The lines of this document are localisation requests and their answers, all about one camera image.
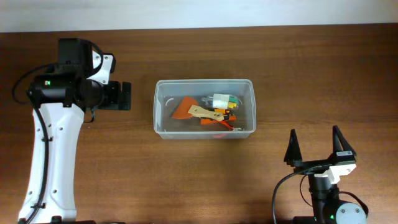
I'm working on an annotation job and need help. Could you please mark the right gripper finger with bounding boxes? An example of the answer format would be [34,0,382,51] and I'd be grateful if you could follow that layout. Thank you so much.
[284,129,302,167]
[332,125,356,156]

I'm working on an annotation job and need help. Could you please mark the red handled small cutters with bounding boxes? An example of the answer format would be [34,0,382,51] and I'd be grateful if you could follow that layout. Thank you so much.
[211,121,246,139]

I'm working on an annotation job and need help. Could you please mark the clear plastic container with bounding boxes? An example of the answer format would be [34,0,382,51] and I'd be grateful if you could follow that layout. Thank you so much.
[154,79,257,139]

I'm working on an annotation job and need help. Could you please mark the orange scraper wooden handle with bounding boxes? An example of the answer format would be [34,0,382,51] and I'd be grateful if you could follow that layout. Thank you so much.
[172,96,224,121]

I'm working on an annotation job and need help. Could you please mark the orange black long-nose pliers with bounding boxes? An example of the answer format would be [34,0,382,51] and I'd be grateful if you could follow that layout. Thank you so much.
[214,108,231,121]

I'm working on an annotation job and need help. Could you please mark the orange socket bit rail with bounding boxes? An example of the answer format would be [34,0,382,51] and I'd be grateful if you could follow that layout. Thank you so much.
[200,116,237,125]

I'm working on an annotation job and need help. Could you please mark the clear box coloured bits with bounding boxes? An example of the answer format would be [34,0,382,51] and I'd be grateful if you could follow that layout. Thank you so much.
[201,93,242,111]

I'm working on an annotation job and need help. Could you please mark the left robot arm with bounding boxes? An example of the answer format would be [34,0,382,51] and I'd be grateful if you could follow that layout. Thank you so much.
[17,38,131,223]

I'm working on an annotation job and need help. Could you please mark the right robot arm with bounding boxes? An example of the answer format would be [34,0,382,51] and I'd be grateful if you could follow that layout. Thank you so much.
[284,126,369,223]

